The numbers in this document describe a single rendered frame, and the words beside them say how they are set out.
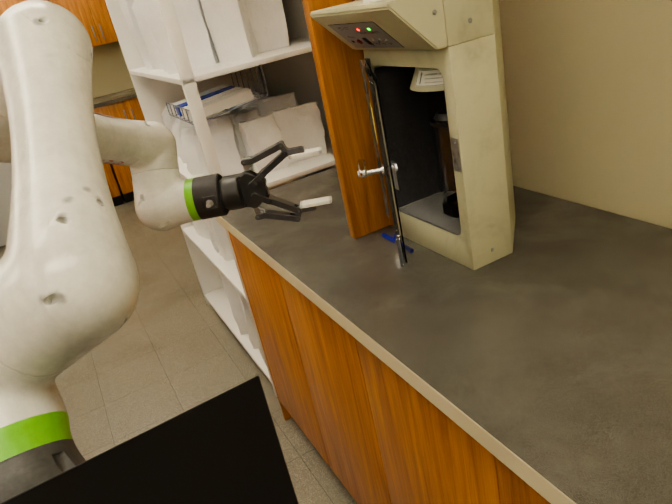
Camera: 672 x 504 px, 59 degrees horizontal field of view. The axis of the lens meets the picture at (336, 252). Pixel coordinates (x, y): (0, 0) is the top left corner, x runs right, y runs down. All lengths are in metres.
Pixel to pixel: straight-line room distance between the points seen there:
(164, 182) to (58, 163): 0.61
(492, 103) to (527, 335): 0.46
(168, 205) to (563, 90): 0.97
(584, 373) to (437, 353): 0.24
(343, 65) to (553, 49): 0.51
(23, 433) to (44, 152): 0.30
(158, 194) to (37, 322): 0.71
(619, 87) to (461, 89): 0.42
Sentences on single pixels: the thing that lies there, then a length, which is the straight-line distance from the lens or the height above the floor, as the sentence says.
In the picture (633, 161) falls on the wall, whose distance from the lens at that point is 1.51.
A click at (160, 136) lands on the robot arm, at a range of 1.31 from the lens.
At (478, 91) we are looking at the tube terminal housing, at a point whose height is 1.31.
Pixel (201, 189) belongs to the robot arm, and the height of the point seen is 1.23.
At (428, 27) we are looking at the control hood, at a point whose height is 1.45.
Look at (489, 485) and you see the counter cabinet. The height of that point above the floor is 0.77.
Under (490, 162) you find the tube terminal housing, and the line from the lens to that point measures 1.27.
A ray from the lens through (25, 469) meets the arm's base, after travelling 0.69.
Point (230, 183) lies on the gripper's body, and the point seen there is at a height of 1.22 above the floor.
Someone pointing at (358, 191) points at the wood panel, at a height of 1.06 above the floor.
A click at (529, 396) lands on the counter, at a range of 0.97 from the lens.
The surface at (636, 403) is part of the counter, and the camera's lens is 0.97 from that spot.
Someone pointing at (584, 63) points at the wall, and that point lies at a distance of 1.54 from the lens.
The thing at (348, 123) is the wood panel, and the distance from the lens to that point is 1.49.
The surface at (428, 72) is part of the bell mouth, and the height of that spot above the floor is 1.35.
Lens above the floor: 1.56
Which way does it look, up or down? 24 degrees down
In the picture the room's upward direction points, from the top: 12 degrees counter-clockwise
